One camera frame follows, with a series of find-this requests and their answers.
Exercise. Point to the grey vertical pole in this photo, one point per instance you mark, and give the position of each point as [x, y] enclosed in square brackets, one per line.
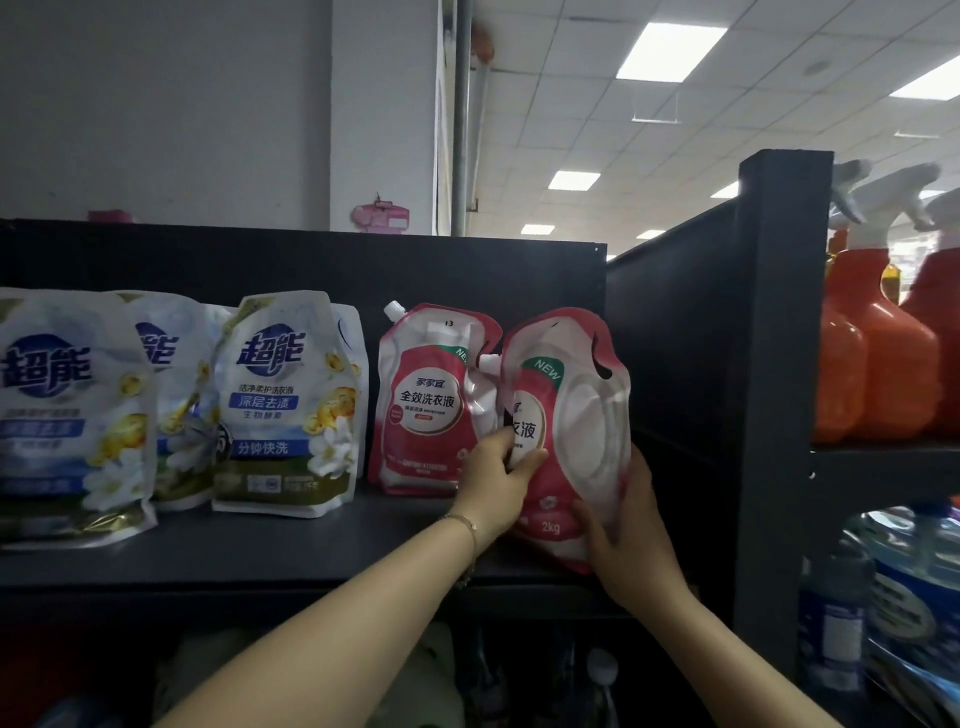
[463, 112]

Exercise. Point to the person's right forearm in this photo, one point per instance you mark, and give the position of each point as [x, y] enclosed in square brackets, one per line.
[720, 667]

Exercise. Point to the red spray bottle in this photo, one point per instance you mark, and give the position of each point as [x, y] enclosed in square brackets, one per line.
[941, 337]
[836, 375]
[892, 360]

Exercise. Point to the dark blue bottle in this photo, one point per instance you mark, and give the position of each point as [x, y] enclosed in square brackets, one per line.
[832, 622]

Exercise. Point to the pink bagged item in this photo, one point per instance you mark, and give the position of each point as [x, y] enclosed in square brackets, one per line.
[382, 216]

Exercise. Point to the dark metal shelf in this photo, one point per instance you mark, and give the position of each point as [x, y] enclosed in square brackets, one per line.
[675, 315]

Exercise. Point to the person's left hand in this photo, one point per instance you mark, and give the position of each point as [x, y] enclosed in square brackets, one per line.
[495, 487]

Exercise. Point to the orange hanging ornament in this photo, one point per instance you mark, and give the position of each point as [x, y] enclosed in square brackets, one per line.
[484, 45]

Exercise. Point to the person's left forearm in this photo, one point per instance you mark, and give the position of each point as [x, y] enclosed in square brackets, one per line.
[337, 645]

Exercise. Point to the person's right hand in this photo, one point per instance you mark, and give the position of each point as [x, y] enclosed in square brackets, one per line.
[637, 555]

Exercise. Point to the ceiling light panel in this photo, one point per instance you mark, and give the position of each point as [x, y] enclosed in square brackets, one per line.
[574, 181]
[726, 190]
[930, 79]
[671, 51]
[537, 229]
[651, 235]

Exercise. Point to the blue boxed bottle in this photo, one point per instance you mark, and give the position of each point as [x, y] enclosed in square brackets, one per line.
[915, 600]

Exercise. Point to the pink sticky note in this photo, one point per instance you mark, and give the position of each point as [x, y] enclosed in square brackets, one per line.
[111, 216]

